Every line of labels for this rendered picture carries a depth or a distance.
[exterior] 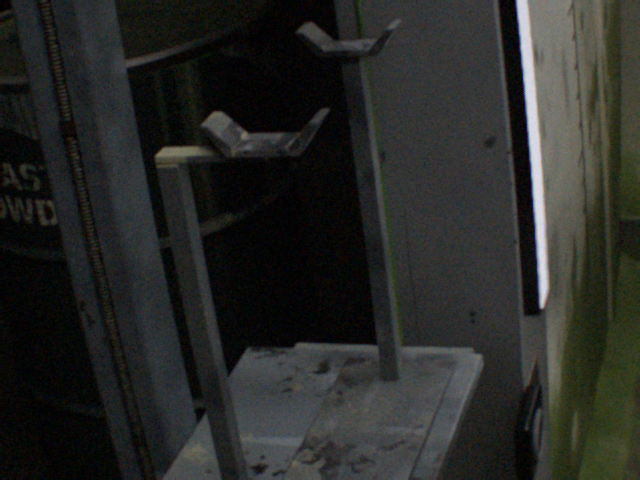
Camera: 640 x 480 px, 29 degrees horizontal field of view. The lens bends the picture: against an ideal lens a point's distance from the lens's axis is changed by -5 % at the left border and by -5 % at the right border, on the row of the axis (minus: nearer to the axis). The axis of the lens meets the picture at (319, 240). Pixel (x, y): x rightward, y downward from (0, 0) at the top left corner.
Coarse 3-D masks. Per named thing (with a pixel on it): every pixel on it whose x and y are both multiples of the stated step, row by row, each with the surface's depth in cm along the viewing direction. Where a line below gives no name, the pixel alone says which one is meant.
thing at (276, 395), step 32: (256, 352) 120; (288, 352) 119; (320, 352) 119; (352, 352) 118; (416, 352) 116; (256, 384) 115; (288, 384) 114; (320, 384) 114; (448, 384) 111; (256, 416) 110; (288, 416) 109; (448, 416) 106; (192, 448) 107; (256, 448) 106; (288, 448) 105; (448, 448) 102
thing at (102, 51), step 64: (64, 0) 89; (64, 64) 92; (64, 128) 94; (128, 128) 97; (64, 192) 97; (128, 192) 98; (128, 256) 98; (128, 320) 100; (128, 384) 104; (128, 448) 107
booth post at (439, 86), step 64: (384, 0) 135; (448, 0) 133; (384, 64) 139; (448, 64) 136; (384, 128) 142; (448, 128) 140; (448, 192) 143; (512, 192) 141; (448, 256) 147; (512, 256) 144; (448, 320) 151; (512, 320) 148; (512, 384) 152; (512, 448) 156
